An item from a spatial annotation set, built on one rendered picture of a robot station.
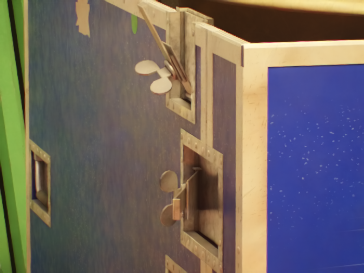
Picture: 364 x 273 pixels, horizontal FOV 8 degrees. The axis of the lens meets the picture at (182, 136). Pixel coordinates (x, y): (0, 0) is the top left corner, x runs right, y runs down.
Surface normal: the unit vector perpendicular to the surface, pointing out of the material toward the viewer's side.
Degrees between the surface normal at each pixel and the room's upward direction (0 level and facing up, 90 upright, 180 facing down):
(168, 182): 95
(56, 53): 90
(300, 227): 90
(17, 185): 76
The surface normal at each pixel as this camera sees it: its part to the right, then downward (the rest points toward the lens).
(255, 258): 0.25, 0.16
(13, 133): 0.58, -0.11
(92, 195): -0.97, 0.04
